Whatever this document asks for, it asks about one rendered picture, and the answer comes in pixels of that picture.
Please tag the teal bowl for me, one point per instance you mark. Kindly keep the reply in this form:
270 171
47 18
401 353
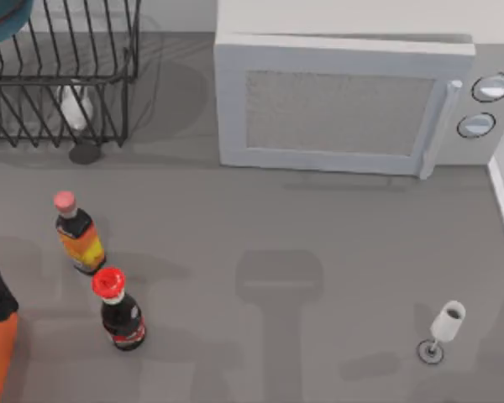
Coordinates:
0 21

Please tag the pale microwave oven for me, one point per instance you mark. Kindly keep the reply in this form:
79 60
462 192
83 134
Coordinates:
466 147

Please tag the large microwave knob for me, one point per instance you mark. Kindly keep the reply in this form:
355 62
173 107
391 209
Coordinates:
491 87

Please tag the small microwave knob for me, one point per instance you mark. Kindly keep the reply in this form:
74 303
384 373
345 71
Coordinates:
476 125

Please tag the pale microwave door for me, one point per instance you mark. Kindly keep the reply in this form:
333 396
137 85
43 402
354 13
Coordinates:
235 105

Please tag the white goblet with dark base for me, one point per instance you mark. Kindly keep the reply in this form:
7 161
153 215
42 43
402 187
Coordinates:
75 111

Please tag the red-capped dark cola bottle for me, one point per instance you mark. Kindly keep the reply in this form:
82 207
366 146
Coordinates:
122 319

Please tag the small white goblet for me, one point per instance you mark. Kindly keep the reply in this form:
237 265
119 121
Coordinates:
447 323

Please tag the pink-capped bottle with orange label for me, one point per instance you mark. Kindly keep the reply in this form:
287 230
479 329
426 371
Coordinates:
82 241

